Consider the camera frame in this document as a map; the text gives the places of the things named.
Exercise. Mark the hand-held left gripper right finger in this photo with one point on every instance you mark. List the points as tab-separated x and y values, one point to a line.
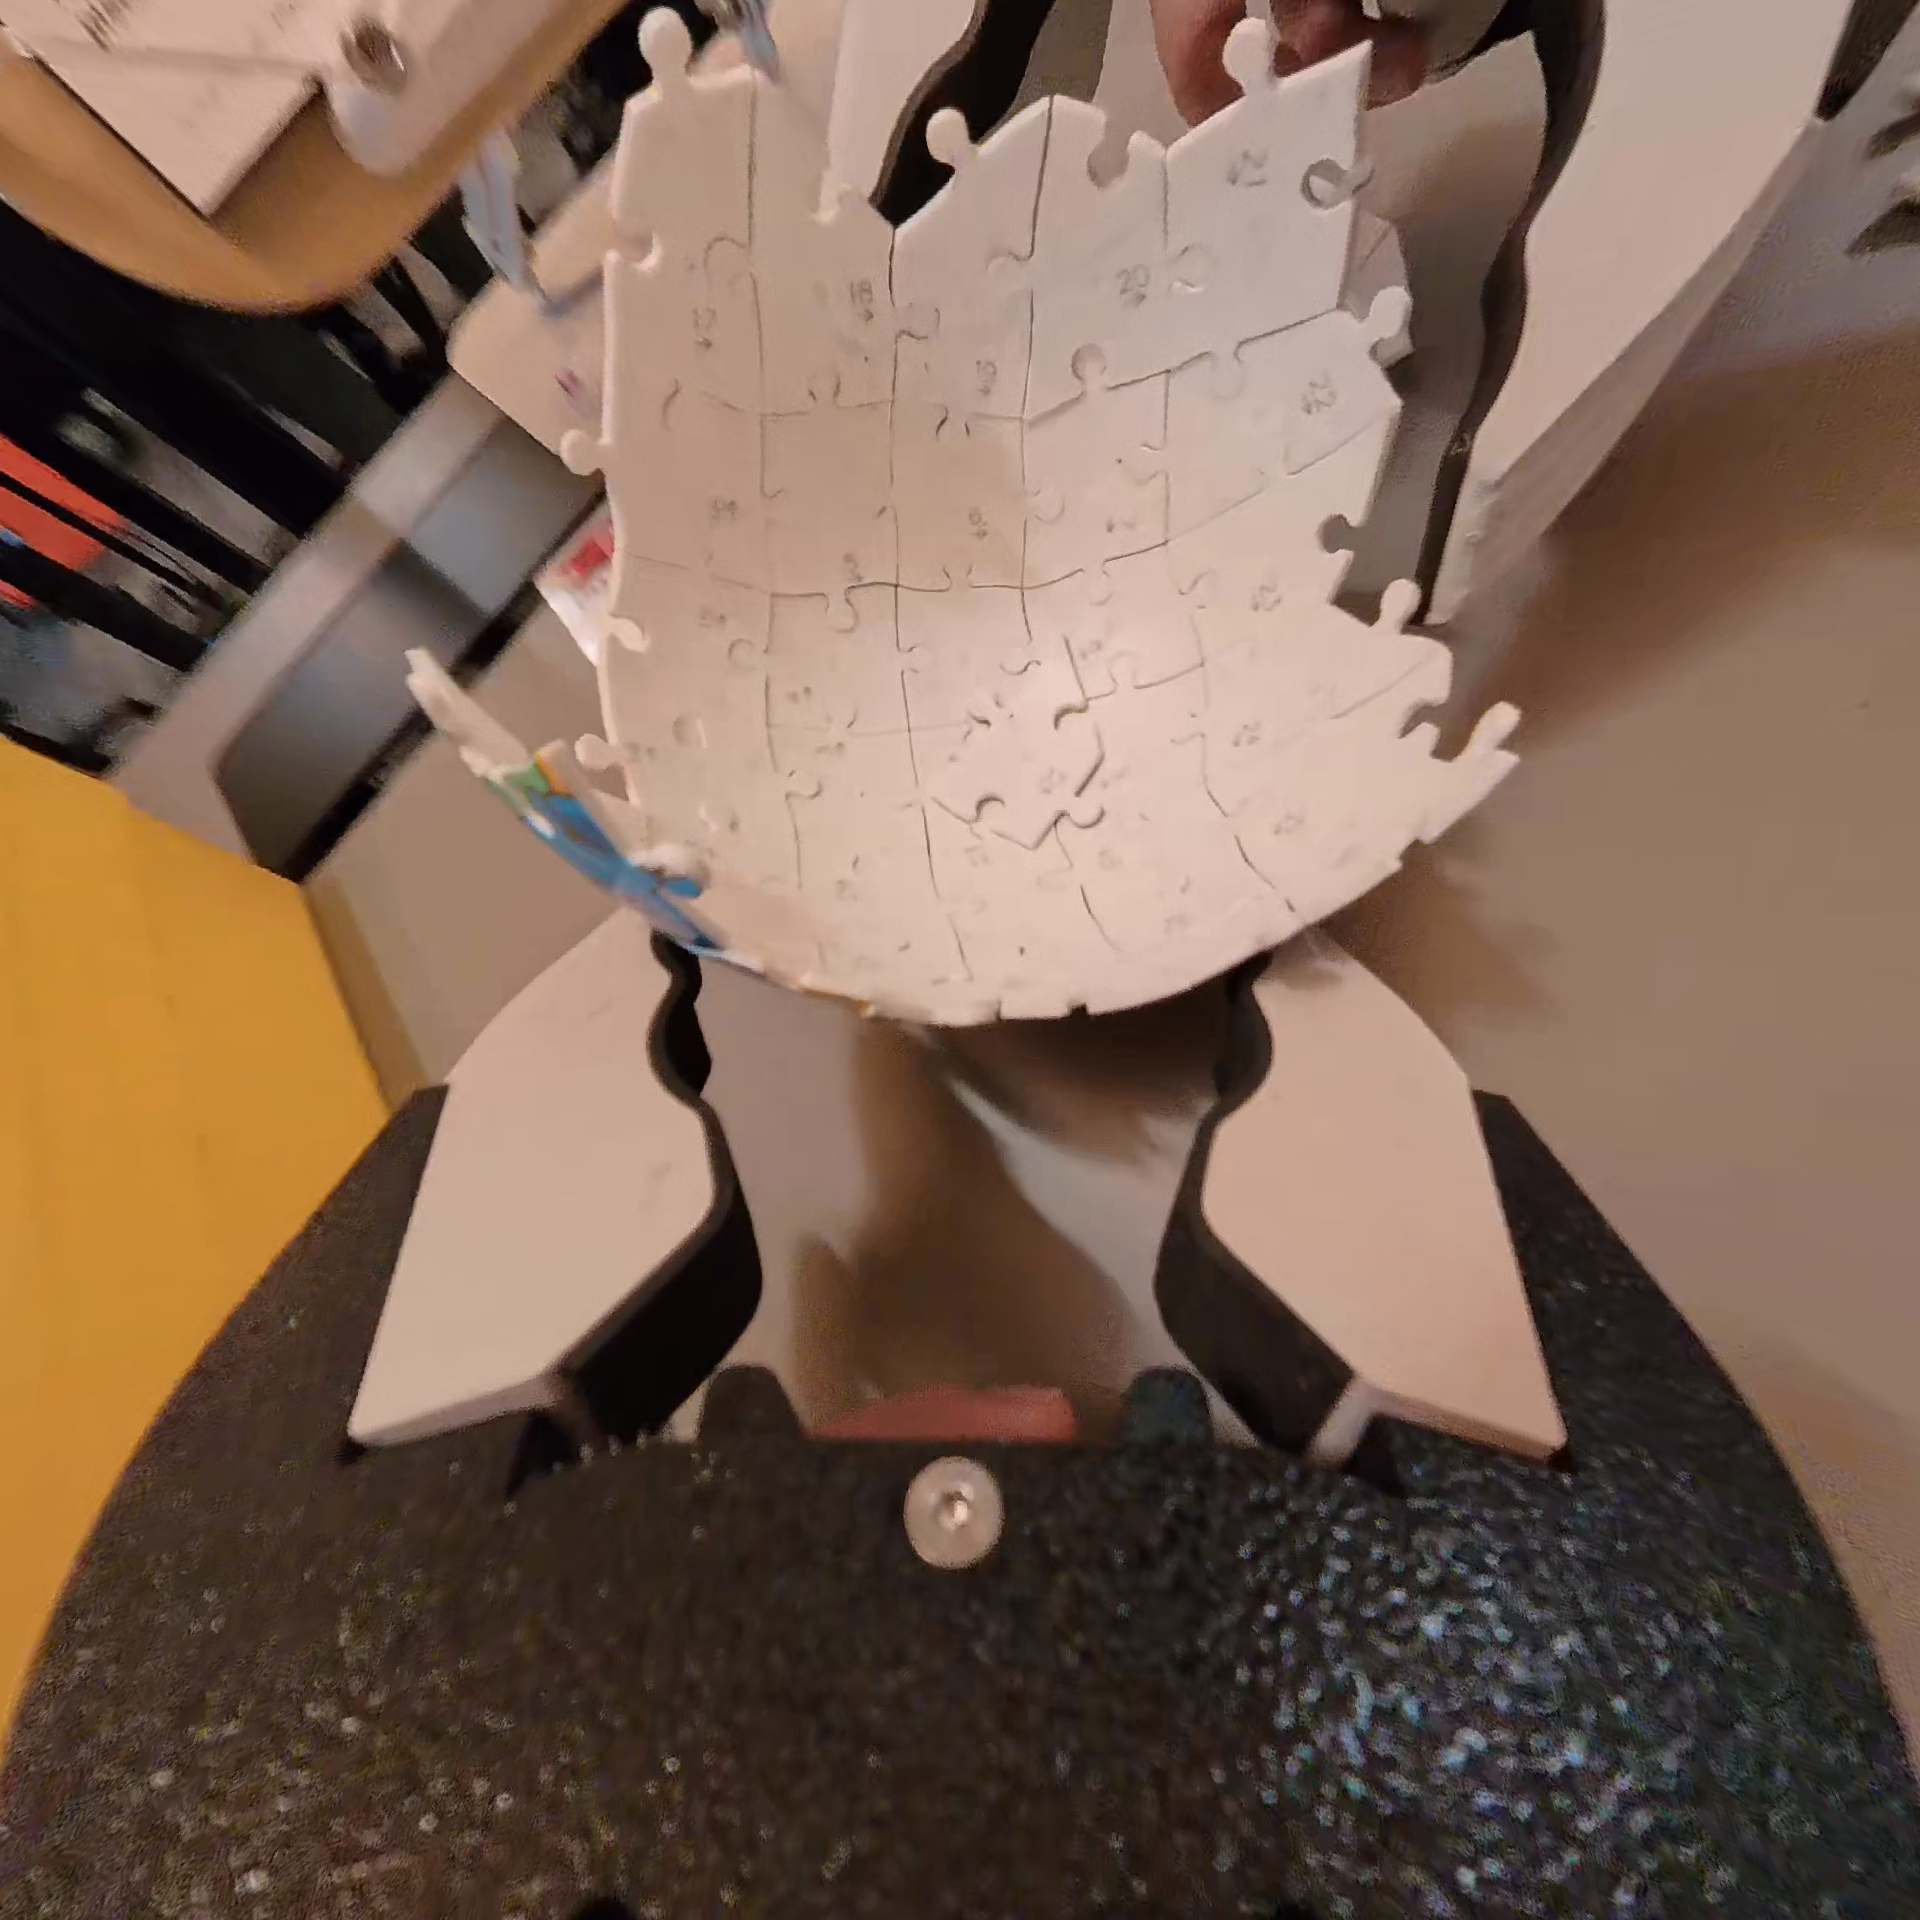
1382	1214

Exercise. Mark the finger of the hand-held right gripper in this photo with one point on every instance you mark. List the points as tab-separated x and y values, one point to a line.
886	77
1694	270

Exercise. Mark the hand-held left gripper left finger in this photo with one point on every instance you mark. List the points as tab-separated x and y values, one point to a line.
510	1201

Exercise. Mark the partly built puzzle ball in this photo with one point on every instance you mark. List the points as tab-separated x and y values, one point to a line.
975	601

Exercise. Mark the person's right hand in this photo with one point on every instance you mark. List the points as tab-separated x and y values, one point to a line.
1305	28

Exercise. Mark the yellow plastic bin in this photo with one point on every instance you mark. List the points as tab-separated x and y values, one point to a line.
149	1126

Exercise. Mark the white clipboard stand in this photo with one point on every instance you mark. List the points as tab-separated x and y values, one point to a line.
406	119

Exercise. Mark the white paper sheet red mark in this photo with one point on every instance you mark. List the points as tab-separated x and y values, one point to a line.
579	570

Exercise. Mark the wooden clipboard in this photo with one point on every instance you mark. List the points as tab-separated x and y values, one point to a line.
224	249

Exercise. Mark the grey metal rail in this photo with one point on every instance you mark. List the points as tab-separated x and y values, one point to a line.
271	630

